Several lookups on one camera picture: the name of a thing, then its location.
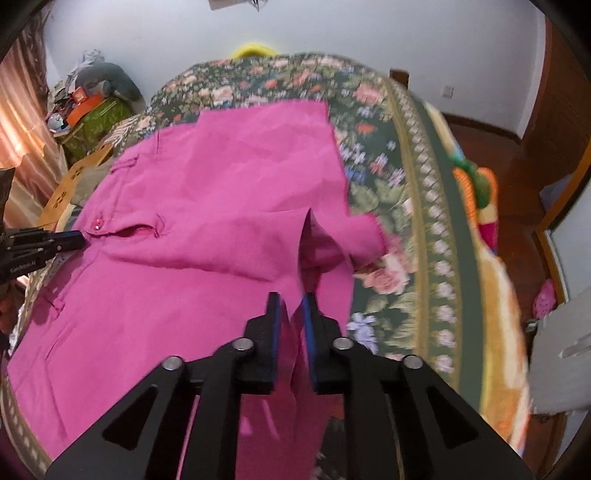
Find pink pants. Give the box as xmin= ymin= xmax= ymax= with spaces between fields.
xmin=1 ymin=100 xmax=388 ymax=479

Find brown cardboard box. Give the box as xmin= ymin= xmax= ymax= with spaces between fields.
xmin=37 ymin=144 xmax=113 ymax=231

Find olive green folded garment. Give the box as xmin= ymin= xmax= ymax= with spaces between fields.
xmin=70 ymin=158 xmax=115 ymax=207

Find green storage bag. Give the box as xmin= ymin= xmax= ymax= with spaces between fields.
xmin=59 ymin=97 xmax=132 ymax=166

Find orange yellow blanket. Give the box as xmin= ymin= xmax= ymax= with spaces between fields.
xmin=424 ymin=102 xmax=530 ymax=455

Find striped pink curtain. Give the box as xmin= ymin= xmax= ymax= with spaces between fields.
xmin=1 ymin=12 xmax=67 ymax=228

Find floral bedspread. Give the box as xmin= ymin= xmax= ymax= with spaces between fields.
xmin=0 ymin=51 xmax=486 ymax=480

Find white suitcase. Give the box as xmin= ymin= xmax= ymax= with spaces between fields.
xmin=528 ymin=289 xmax=591 ymax=415

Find grey clothes pile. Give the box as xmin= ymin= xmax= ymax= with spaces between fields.
xmin=45 ymin=49 xmax=145 ymax=135

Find pink slipper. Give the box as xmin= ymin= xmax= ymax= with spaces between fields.
xmin=532 ymin=279 xmax=557 ymax=319

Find yellow round object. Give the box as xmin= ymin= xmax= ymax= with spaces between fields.
xmin=231 ymin=42 xmax=277 ymax=59

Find wooden door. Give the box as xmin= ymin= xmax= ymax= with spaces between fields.
xmin=523 ymin=20 xmax=590 ymax=187

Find wall mounted television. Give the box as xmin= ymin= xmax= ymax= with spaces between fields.
xmin=208 ymin=0 xmax=267 ymax=11

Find wall socket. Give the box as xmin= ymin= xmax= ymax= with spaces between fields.
xmin=441 ymin=85 xmax=454 ymax=99

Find wooden bed post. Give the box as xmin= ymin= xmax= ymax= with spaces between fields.
xmin=390 ymin=69 xmax=410 ymax=89

